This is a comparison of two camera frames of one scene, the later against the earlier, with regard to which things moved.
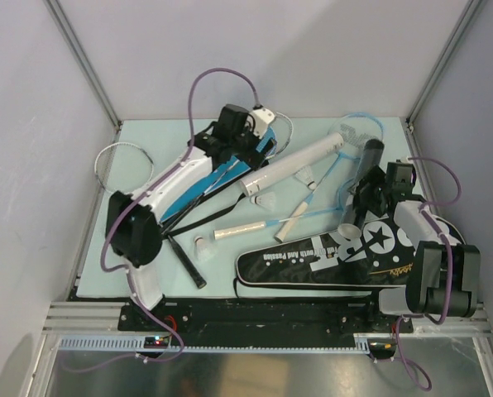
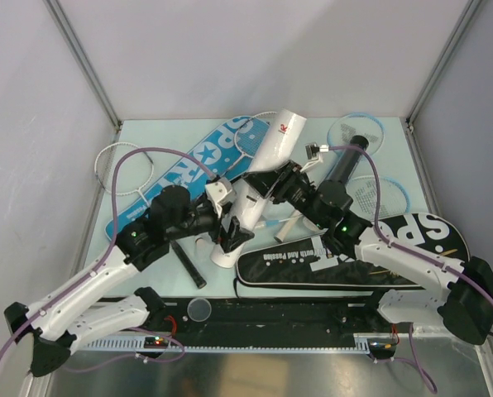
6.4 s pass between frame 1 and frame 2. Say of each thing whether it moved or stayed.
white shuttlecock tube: moved
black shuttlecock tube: moved
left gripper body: moved
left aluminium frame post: stayed
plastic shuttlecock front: stayed
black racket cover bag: stayed
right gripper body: moved
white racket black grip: stayed
